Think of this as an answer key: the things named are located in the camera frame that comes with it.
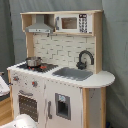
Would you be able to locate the red stove knob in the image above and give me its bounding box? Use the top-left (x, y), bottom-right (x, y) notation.
top-left (32, 81), bottom-right (38, 87)
top-left (12, 75), bottom-right (20, 82)

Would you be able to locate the grey range hood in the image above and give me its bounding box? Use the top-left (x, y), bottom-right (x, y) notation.
top-left (25, 14), bottom-right (54, 34)

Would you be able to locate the small metal pot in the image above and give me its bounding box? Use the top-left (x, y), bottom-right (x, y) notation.
top-left (26, 56), bottom-right (42, 67)

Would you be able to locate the grey ice dispenser panel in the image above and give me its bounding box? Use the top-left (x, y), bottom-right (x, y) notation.
top-left (55, 93), bottom-right (71, 120)

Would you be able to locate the grey cabinet door handle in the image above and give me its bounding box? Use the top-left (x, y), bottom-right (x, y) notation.
top-left (48, 101), bottom-right (52, 119)

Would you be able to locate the white toy microwave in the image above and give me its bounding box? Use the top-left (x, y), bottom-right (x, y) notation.
top-left (55, 14), bottom-right (92, 33)

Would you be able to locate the left red stove knob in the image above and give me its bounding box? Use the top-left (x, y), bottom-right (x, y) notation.
top-left (12, 75), bottom-right (20, 82)

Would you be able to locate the grey toy sink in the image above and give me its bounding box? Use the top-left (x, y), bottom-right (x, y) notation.
top-left (53, 67), bottom-right (92, 81)

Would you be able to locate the black toy stovetop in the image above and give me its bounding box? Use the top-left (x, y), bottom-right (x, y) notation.
top-left (20, 63), bottom-right (56, 73)

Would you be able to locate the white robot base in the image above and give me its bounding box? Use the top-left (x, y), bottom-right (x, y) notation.
top-left (0, 114), bottom-right (37, 128)

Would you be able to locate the right red stove knob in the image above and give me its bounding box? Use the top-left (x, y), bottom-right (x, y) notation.
top-left (32, 81), bottom-right (38, 87)

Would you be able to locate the toy oven door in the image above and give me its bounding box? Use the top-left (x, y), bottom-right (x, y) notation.
top-left (18, 90), bottom-right (38, 122)

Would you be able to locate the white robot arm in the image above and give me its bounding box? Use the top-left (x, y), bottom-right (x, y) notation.
top-left (0, 76), bottom-right (10, 96)

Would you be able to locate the black toy faucet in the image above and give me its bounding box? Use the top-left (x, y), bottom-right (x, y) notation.
top-left (76, 50), bottom-right (94, 70)

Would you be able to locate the wooden toy kitchen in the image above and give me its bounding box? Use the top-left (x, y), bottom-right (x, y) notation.
top-left (8, 10), bottom-right (115, 128)

